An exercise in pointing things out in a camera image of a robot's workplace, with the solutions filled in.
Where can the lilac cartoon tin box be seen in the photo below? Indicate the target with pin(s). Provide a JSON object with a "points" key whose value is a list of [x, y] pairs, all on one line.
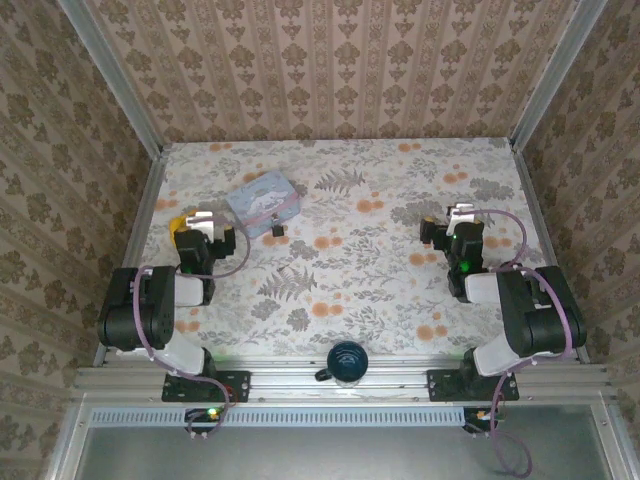
{"points": [[262, 202]]}

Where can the small black padlock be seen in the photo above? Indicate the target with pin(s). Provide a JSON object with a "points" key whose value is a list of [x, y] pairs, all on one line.
{"points": [[278, 230]]}

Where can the right black and white robot arm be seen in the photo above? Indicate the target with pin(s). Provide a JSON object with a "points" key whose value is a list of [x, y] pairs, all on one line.
{"points": [[540, 320]]}

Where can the left black and white robot arm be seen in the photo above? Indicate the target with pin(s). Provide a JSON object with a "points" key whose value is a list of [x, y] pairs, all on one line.
{"points": [[150, 310]]}

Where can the yellow banana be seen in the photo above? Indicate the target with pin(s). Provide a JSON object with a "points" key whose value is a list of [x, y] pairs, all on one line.
{"points": [[177, 230]]}

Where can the floral tablecloth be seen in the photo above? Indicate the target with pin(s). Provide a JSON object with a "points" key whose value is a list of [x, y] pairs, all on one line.
{"points": [[350, 300]]}

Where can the dark blue round mug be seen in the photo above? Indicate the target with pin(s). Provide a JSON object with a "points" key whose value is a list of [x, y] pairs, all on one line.
{"points": [[347, 361]]}

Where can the black controller board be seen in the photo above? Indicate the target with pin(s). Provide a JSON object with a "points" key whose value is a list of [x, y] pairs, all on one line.
{"points": [[202, 415], [480, 416]]}

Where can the grey metal panel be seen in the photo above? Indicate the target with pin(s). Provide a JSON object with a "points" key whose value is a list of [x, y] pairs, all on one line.
{"points": [[325, 455]]}

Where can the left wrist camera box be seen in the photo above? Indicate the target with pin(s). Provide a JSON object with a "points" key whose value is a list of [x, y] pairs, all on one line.
{"points": [[200, 220]]}

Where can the aluminium side rail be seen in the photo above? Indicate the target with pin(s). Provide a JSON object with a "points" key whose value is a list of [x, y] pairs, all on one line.
{"points": [[146, 200], [531, 200]]}

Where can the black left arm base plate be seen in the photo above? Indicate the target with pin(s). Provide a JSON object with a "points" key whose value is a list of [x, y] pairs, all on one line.
{"points": [[240, 386]]}

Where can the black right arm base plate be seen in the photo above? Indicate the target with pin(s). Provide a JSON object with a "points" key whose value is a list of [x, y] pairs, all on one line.
{"points": [[440, 386]]}

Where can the aluminium cross rail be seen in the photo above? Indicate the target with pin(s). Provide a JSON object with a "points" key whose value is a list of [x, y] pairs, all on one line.
{"points": [[280, 387]]}

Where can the aluminium corner post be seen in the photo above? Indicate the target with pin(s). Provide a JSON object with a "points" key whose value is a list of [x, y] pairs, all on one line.
{"points": [[114, 75], [556, 75]]}

